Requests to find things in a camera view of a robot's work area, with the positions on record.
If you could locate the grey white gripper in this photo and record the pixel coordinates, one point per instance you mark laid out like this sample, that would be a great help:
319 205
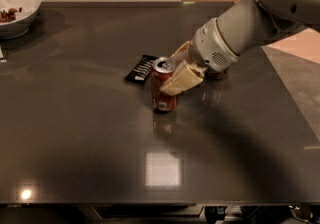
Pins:
209 46

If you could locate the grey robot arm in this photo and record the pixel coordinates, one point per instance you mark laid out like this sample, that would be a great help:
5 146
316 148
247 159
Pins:
254 23

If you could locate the brown beverage can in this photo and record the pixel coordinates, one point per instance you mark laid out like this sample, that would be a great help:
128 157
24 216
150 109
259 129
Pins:
217 75

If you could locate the black rxbar chocolate bar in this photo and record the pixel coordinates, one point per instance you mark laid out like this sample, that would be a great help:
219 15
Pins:
141 70

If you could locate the white bowl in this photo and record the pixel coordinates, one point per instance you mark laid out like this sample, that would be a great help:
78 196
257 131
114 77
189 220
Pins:
17 16

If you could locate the red snacks in bowl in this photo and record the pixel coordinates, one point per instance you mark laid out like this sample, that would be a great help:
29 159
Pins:
9 15

